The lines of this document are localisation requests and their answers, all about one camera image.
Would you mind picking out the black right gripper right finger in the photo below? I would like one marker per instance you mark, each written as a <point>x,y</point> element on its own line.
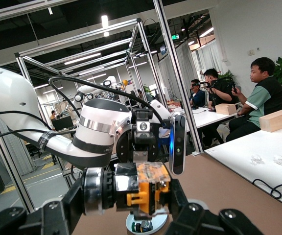
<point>192,220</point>

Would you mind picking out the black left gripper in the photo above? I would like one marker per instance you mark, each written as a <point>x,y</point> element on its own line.
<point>125,147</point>

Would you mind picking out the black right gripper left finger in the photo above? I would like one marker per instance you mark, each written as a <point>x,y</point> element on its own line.
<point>57,215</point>

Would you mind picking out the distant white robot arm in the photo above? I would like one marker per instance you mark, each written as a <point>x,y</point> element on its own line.
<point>87,91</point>

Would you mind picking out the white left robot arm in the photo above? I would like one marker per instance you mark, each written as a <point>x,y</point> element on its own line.
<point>8,93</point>

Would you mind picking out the light wooden box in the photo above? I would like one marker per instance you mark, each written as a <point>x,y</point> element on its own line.
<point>225,109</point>
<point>278,120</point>

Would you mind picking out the light blue round plate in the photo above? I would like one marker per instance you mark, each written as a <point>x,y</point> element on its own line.
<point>159,221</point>

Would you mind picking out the yellow ball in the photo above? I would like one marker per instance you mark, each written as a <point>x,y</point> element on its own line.
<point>125,82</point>

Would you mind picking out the white work table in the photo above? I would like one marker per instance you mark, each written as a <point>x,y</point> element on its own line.
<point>204,117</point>
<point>248,151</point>

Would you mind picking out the man wearing headset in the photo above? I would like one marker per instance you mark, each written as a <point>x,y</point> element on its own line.
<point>199,98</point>

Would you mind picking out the grey curtain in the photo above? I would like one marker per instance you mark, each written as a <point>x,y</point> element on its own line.
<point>18,147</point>

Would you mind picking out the black computer monitor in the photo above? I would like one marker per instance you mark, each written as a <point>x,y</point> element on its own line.
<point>62,123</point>

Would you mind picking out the crumpled clear plastic piece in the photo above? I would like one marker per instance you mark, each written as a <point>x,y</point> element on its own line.
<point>256,159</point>
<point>281,159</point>

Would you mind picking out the distant seated person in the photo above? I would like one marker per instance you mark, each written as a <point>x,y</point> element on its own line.
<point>53,115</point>

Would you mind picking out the green exit sign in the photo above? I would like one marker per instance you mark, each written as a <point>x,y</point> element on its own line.
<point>175,37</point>

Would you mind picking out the small green plant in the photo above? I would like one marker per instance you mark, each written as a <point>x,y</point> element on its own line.
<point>226,75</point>

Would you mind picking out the ceiling light tube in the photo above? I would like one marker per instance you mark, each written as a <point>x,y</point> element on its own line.
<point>104,21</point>

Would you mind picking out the man in green black shirt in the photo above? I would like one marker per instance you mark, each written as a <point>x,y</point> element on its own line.
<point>265,98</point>

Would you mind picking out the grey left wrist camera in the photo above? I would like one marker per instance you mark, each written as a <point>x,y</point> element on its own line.
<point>177,147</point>

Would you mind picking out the aluminium frame post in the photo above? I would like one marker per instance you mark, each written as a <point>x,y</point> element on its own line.
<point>15,171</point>
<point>177,73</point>

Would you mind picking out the man in black holding camera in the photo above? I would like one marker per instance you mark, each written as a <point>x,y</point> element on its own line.
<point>223,90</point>

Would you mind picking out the aluminium cage frame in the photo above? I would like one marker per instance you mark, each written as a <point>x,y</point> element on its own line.
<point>82,36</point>

